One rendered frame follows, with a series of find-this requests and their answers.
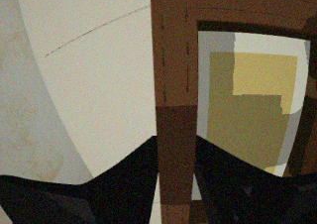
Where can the brown picture frame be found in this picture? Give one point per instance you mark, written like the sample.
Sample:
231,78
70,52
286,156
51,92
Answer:
241,74

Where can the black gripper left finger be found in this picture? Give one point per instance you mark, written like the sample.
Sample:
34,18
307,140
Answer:
122,195

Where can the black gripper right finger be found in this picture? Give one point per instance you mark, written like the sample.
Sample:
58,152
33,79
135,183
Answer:
234,192

